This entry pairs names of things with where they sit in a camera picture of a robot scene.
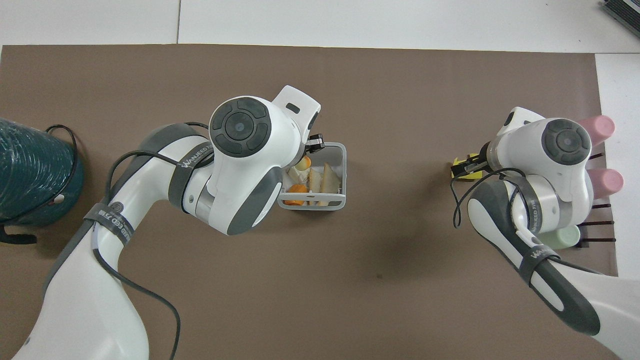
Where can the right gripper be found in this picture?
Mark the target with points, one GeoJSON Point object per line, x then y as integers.
{"type": "Point", "coordinates": [483, 157]}

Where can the pink cup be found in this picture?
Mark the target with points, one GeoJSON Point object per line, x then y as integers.
{"type": "Point", "coordinates": [600, 129]}
{"type": "Point", "coordinates": [606, 182]}

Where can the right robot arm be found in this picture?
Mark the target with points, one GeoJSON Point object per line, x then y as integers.
{"type": "Point", "coordinates": [550, 165]}

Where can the light green cup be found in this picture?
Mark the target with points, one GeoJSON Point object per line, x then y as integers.
{"type": "Point", "coordinates": [564, 238]}

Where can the grey striped device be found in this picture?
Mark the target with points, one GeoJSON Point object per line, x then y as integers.
{"type": "Point", "coordinates": [624, 9]}

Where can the grey plastic basket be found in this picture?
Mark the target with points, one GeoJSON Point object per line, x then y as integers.
{"type": "Point", "coordinates": [342, 175]}

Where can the yellow trash piece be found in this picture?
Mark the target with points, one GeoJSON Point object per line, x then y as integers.
{"type": "Point", "coordinates": [472, 174]}

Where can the crumpled white tissue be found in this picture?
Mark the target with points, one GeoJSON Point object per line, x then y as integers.
{"type": "Point", "coordinates": [296, 174]}

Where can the black cup rack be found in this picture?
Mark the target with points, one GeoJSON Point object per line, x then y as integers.
{"type": "Point", "coordinates": [597, 223]}

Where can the orange peel piece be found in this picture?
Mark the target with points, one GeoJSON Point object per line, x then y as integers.
{"type": "Point", "coordinates": [296, 190]}
{"type": "Point", "coordinates": [305, 162]}

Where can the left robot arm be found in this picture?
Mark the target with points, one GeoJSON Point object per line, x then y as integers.
{"type": "Point", "coordinates": [235, 175]}

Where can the beige bread slice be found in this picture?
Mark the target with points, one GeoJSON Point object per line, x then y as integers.
{"type": "Point", "coordinates": [331, 179]}
{"type": "Point", "coordinates": [316, 182]}

